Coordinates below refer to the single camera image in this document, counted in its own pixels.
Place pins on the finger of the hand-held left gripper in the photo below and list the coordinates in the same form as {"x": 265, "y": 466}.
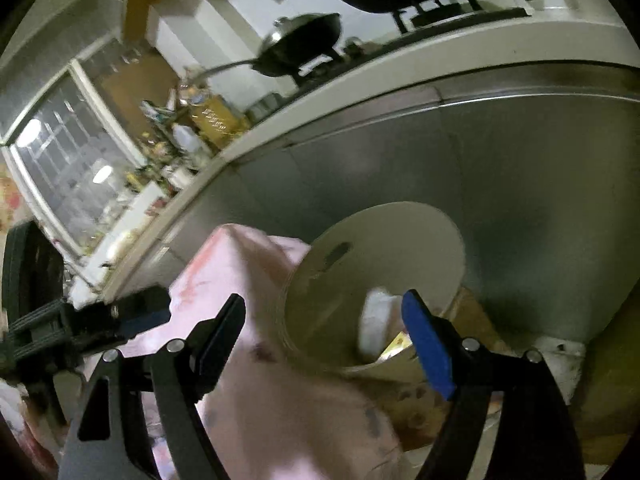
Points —
{"x": 145, "y": 320}

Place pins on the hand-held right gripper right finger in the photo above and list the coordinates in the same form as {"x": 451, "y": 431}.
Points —
{"x": 427, "y": 345}

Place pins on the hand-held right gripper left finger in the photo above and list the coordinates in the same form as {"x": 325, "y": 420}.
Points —
{"x": 220, "y": 335}

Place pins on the beige plastic trash bin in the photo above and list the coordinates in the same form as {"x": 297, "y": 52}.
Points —
{"x": 400, "y": 240}

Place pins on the white crumpled trash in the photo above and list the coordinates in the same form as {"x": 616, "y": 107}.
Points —
{"x": 375, "y": 320}

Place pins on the yellow snack packet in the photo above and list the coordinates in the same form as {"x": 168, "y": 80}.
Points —
{"x": 397, "y": 345}

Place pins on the pink printed tablecloth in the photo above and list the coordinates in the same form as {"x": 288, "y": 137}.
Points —
{"x": 300, "y": 420}

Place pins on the glass block window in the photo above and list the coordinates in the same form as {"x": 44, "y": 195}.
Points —
{"x": 65, "y": 160}

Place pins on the row of sauce bottles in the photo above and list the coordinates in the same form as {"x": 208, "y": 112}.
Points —
{"x": 160, "y": 150}

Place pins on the white plastic bottle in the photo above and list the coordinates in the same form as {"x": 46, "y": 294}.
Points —
{"x": 187, "y": 139}

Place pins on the grey kitchen cabinet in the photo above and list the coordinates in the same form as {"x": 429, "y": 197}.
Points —
{"x": 500, "y": 170}

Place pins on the large yellow oil bottle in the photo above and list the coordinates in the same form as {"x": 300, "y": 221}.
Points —
{"x": 220, "y": 120}

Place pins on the white kitchen countertop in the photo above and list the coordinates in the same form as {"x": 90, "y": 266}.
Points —
{"x": 450, "y": 55}

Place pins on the black wok with steel lid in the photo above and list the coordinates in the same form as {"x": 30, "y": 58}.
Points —
{"x": 300, "y": 42}

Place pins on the brown wooden panel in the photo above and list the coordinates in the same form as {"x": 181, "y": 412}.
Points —
{"x": 147, "y": 5}

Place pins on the black gas stove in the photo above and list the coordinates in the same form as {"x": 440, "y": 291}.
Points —
{"x": 440, "y": 15}

